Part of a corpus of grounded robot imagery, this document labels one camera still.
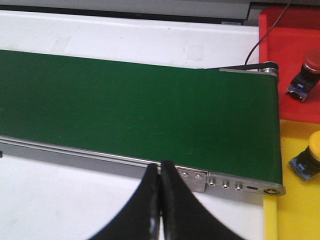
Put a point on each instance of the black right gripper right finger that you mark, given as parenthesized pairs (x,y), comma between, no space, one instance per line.
(183,216)

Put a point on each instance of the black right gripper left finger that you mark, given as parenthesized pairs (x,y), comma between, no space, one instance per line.
(139,219)

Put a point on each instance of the yellow mushroom push button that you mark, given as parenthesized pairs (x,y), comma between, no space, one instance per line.
(306,165)

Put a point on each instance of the red mushroom push button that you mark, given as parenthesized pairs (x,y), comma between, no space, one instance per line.
(308,77)

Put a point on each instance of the green conveyor belt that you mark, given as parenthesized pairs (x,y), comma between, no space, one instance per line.
(140,110)

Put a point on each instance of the yellow plastic tray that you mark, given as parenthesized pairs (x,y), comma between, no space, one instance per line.
(295,215)

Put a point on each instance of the red plastic tray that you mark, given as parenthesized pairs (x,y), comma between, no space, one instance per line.
(285,44)

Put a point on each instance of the grey stone slab right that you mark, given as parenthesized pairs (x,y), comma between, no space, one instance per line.
(242,12)

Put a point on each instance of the aluminium conveyor frame rail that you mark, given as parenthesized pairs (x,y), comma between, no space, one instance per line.
(225,185)

